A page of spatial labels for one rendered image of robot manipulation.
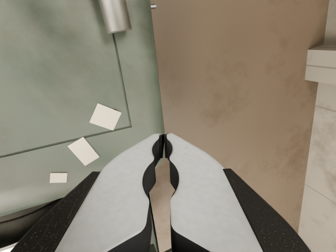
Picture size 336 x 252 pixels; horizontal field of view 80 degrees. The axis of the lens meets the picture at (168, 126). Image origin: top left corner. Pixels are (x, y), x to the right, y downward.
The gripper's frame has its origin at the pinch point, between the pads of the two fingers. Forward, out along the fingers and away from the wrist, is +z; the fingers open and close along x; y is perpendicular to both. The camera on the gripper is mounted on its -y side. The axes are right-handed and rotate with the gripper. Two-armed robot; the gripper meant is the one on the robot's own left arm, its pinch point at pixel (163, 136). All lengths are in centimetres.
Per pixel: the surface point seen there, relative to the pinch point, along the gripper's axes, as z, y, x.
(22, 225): 6.7, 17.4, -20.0
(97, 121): 7.8, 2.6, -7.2
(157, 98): 11.0, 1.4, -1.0
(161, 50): 143, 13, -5
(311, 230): 185, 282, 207
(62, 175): 5.7, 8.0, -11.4
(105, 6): 7.7, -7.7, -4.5
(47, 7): 7.8, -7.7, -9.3
